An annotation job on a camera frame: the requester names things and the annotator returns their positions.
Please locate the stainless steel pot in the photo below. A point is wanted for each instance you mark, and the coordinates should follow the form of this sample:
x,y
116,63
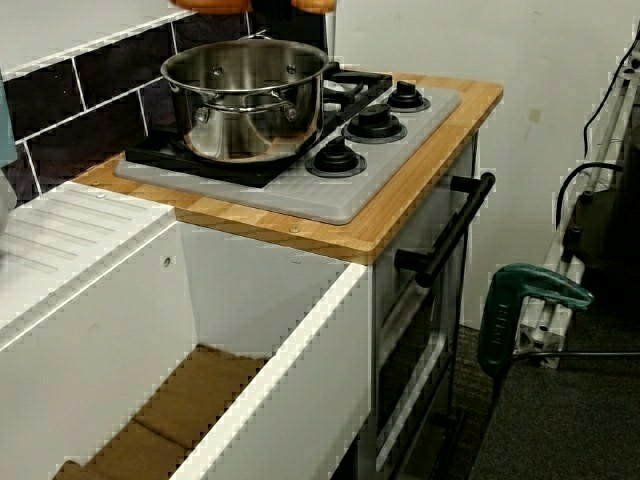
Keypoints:
x,y
250,130

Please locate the grey stove top plate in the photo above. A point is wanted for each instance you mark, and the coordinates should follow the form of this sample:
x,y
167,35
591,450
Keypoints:
x,y
320,195

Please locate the black stove knob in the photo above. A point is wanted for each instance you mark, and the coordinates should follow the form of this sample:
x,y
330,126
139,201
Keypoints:
x,y
336,159
375,125
409,97

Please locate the wooden stove countertop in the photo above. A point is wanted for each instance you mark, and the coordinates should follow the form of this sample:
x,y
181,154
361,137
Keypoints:
x,y
400,210

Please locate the white sink basin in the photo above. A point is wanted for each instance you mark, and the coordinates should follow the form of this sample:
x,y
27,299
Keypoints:
x,y
280,350

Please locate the white oven door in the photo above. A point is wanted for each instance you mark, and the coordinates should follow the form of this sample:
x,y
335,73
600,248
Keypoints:
x,y
420,325

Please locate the black burner grate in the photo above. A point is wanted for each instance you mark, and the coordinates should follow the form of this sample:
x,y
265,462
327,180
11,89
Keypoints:
x,y
165,157

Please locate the brown cardboard sheet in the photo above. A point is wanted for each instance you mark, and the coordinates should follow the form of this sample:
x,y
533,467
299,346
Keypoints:
x,y
200,390

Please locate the green clamp tool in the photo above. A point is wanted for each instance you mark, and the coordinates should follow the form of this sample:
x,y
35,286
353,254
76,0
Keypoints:
x,y
500,320

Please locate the black equipment box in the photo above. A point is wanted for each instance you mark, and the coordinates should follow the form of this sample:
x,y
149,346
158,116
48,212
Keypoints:
x,y
605,240

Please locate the dark tile backsplash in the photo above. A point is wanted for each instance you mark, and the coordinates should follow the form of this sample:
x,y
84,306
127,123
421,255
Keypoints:
x,y
50,105

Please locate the teal box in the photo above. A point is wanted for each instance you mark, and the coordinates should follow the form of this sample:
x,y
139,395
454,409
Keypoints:
x,y
7,125

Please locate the white kitchen back panel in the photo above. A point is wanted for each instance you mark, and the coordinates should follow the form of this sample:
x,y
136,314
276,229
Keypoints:
x,y
60,30

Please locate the white metal tripod frame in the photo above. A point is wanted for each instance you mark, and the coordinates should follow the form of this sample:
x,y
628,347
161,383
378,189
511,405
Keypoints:
x,y
555,300

